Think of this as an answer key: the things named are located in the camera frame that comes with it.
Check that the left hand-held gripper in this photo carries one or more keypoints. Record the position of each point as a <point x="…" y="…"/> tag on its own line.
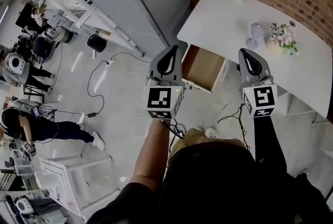
<point x="158" y="98"/>

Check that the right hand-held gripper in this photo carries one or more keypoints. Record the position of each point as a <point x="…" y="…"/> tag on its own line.
<point x="264" y="98"/>

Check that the wooden drawer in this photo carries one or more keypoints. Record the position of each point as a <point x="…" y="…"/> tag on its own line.
<point x="203" y="66"/>

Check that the person's right forearm black sleeve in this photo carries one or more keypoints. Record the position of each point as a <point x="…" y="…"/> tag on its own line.
<point x="269" y="139"/>

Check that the person's left forearm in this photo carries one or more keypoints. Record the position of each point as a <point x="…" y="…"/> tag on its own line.
<point x="151" y="155"/>

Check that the white desk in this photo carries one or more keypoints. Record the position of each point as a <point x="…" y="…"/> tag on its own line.
<point x="221" y="14"/>

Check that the pink white flowers in pot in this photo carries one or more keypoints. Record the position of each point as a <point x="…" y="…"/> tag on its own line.
<point x="282" y="38"/>

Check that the white power strip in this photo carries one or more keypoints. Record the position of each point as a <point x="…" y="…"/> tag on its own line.
<point x="109" y="65"/>

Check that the black round bin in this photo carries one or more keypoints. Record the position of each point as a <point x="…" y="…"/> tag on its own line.
<point x="96" y="43"/>

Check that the person's right white shoe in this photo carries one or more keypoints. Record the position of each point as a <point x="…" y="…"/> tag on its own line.
<point x="211" y="133"/>

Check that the person's khaki shorts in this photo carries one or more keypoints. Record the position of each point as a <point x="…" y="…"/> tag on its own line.
<point x="192" y="139"/>

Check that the black power adapter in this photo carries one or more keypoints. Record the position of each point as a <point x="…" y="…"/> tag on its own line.
<point x="91" y="114"/>

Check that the white metal shelf rack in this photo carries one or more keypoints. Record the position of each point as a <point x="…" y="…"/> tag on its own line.
<point x="72" y="6"/>

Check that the person's black shirt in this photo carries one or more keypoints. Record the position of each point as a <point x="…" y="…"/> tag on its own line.
<point x="221" y="186"/>

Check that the white backpack round window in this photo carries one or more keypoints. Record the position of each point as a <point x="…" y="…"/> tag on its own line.
<point x="15" y="64"/>
<point x="24" y="206"/>

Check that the small white table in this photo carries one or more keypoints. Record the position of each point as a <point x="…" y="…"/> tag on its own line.
<point x="67" y="184"/>

